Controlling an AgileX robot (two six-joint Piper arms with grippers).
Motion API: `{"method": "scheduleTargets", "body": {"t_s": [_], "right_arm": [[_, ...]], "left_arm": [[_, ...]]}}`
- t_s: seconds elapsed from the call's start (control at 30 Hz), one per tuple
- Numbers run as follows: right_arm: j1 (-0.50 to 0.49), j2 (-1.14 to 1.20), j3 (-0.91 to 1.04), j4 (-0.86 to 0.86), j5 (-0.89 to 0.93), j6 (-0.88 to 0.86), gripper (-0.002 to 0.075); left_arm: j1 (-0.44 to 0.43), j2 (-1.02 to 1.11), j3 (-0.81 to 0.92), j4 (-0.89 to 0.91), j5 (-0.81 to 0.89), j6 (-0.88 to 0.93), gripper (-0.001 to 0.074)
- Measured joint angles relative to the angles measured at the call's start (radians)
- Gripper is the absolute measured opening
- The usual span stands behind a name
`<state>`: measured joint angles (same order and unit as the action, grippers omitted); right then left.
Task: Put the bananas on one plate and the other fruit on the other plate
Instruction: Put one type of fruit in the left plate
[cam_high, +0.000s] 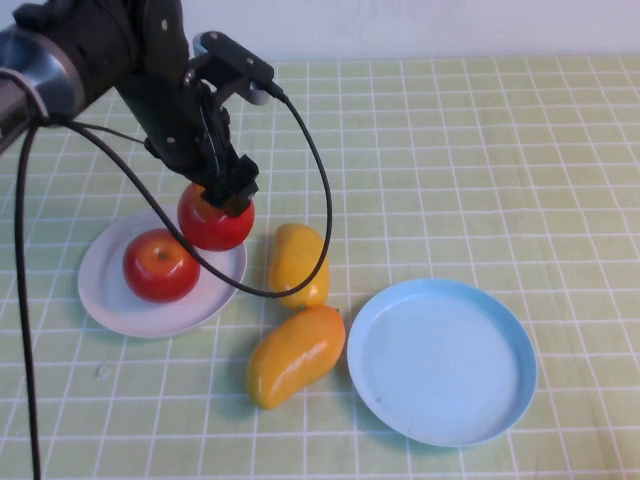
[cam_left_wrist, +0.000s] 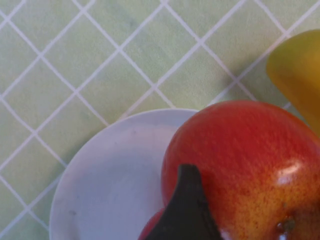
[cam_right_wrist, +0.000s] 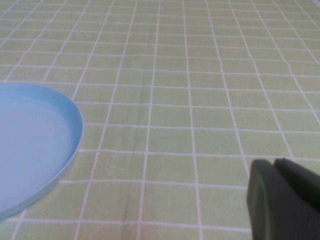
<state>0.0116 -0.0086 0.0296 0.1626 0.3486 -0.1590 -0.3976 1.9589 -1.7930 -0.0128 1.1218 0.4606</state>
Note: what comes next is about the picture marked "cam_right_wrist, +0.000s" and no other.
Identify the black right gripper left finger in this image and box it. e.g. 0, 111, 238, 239
246, 158, 320, 240

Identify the green white checkered tablecloth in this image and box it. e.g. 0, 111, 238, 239
0, 0, 320, 240

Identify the light blue round plate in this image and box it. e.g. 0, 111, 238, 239
0, 81, 84, 221

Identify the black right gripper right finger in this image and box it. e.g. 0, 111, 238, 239
273, 157, 320, 206

